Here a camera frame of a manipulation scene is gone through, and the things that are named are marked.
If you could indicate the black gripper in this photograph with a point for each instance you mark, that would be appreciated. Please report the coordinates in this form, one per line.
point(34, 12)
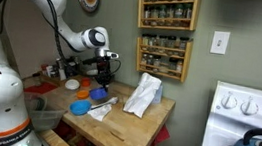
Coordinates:
point(104, 68)

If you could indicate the red-orange small cup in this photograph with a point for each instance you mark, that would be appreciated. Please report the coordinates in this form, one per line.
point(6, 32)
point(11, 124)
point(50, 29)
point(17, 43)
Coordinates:
point(85, 82)

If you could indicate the orange small cup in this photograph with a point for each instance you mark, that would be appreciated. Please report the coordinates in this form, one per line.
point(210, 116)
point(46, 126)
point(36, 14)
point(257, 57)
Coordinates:
point(83, 94)

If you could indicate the blue bowl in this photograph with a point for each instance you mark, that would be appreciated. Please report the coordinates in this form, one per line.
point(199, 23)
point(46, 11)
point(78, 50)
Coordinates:
point(79, 107)

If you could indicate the metal spoon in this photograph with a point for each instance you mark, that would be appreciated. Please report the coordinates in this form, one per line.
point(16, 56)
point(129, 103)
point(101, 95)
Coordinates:
point(102, 105)

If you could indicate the white cloth napkin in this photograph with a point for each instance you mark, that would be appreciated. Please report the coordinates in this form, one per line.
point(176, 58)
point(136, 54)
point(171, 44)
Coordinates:
point(99, 112)

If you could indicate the white crumpled towel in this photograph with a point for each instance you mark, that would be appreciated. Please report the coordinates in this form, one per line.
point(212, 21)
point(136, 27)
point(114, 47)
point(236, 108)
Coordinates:
point(141, 96)

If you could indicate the tall steel pepper mill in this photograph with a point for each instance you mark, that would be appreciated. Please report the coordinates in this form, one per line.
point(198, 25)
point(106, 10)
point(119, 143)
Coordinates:
point(62, 72)

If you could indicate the white printed shaker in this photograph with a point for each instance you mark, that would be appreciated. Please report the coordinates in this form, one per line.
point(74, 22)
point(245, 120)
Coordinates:
point(50, 71)

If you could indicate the wooden spice rack with jars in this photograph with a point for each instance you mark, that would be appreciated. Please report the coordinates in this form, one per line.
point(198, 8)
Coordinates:
point(165, 27)
point(161, 74)

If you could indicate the red-lidded spice jar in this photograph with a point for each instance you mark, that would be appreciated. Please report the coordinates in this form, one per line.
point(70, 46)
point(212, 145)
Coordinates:
point(44, 69)

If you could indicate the red cloth mat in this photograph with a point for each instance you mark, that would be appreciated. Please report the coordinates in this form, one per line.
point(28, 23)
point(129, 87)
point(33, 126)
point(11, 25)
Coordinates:
point(40, 87)

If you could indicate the clear plastic storage bin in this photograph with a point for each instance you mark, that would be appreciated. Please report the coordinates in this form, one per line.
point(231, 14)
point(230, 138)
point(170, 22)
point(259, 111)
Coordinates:
point(45, 116)

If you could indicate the wooden cart shelf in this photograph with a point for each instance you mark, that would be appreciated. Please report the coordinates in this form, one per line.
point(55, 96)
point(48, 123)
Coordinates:
point(58, 143)

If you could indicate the red hanging cloth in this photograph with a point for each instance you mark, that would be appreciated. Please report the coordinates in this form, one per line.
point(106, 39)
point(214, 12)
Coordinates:
point(162, 135)

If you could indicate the white stove knob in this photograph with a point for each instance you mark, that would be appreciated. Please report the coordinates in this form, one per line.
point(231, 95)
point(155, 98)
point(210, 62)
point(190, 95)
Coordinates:
point(249, 106)
point(229, 101)

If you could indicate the white light switch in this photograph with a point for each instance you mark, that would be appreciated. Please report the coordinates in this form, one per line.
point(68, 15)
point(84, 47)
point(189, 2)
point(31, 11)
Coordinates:
point(219, 42)

